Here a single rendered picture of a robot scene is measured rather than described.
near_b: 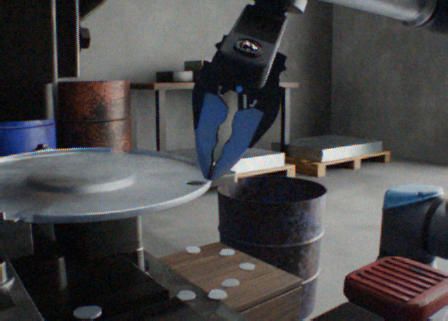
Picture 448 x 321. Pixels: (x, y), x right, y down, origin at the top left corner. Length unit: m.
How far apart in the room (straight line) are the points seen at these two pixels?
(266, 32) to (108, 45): 3.70
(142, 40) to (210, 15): 0.83
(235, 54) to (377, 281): 0.21
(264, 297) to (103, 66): 3.19
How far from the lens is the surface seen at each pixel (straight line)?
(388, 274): 0.33
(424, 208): 0.90
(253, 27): 0.42
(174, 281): 0.57
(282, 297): 1.22
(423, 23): 0.88
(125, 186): 0.46
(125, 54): 4.16
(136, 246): 0.50
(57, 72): 0.44
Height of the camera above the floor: 0.89
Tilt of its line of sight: 9 degrees down
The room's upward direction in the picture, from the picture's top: straight up
